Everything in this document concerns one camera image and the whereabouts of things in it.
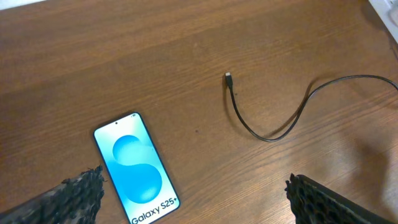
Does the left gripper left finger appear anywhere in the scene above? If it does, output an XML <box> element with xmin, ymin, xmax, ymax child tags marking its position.
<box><xmin>1</xmin><ymin>166</ymin><xmax>104</xmax><ymax>224</ymax></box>

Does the white power strip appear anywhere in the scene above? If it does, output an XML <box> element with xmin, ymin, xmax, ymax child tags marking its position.
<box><xmin>369</xmin><ymin>0</ymin><xmax>397</xmax><ymax>35</ymax></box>

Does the blue Samsung Galaxy smartphone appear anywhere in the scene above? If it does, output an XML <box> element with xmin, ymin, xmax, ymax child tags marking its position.
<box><xmin>93</xmin><ymin>112</ymin><xmax>180</xmax><ymax>224</ymax></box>

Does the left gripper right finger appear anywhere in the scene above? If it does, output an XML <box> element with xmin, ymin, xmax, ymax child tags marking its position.
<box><xmin>285</xmin><ymin>174</ymin><xmax>392</xmax><ymax>224</ymax></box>

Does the black USB charging cable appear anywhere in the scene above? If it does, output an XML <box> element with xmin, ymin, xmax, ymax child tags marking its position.
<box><xmin>224</xmin><ymin>72</ymin><xmax>398</xmax><ymax>143</ymax></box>

